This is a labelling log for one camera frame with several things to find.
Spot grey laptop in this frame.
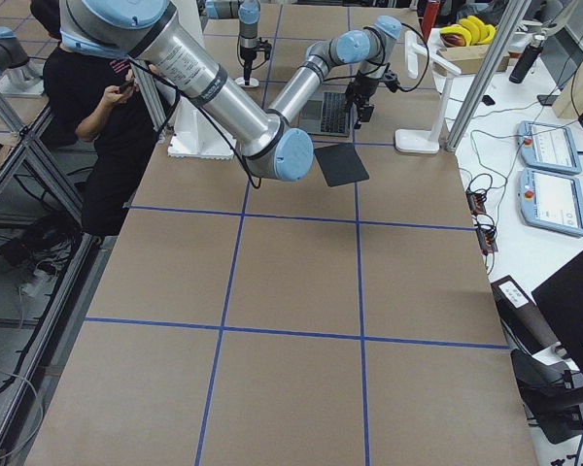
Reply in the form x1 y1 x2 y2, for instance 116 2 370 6
298 90 351 137

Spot black drink bottle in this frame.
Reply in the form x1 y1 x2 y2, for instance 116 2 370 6
508 34 545 83

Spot person in black shirt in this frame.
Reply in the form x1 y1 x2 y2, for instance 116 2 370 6
28 0 176 239

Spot blue teach pendant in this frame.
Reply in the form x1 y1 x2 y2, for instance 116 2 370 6
518 168 583 238
517 120 582 175

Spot upper blue teach pendant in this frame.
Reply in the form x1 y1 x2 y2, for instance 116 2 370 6
517 120 582 175

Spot white computer mouse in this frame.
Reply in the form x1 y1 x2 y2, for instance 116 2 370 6
235 77 259 88

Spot white desk lamp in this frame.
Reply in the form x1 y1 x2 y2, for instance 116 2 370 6
394 30 462 155

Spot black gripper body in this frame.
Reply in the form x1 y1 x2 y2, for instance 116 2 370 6
345 72 380 110
238 46 272 71

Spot aluminium frame post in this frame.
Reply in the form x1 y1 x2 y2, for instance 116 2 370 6
445 0 531 152

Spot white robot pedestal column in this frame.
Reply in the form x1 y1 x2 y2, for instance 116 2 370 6
168 0 233 160

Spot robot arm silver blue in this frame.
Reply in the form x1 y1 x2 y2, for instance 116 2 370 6
59 1 402 182
205 0 272 88

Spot yellow bananas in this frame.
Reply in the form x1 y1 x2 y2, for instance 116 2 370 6
439 16 497 47

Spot cardboard box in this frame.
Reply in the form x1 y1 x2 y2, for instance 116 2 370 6
436 45 490 75

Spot lower blue teach pendant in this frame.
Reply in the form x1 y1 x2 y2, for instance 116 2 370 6
518 168 583 238

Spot black monitor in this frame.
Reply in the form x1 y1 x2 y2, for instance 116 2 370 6
532 250 583 373

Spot black mouse pad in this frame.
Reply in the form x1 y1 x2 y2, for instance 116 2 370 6
315 143 369 187

